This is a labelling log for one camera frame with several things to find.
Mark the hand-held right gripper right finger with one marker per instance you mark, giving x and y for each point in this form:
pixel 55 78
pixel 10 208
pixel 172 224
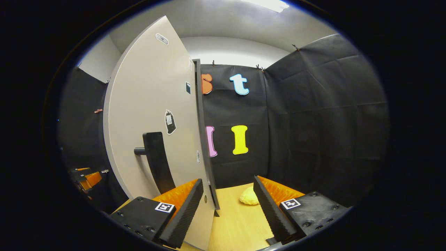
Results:
pixel 271 212

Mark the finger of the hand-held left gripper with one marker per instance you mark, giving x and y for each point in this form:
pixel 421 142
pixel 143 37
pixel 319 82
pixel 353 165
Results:
pixel 80 169
pixel 92 179

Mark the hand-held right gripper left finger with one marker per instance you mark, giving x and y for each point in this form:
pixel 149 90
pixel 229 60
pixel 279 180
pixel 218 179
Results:
pixel 184 216

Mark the beige cabinet door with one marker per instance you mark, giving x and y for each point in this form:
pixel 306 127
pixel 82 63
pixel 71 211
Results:
pixel 146 87

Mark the dark grey cabinet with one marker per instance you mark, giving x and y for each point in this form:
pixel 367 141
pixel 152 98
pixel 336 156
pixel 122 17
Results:
pixel 204 139

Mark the yellow lumpy sponge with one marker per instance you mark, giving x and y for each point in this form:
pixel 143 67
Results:
pixel 248 197

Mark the black backdrop cloth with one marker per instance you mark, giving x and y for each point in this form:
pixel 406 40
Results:
pixel 313 139

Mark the long ceiling light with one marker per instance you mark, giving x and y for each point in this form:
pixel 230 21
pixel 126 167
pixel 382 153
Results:
pixel 268 4

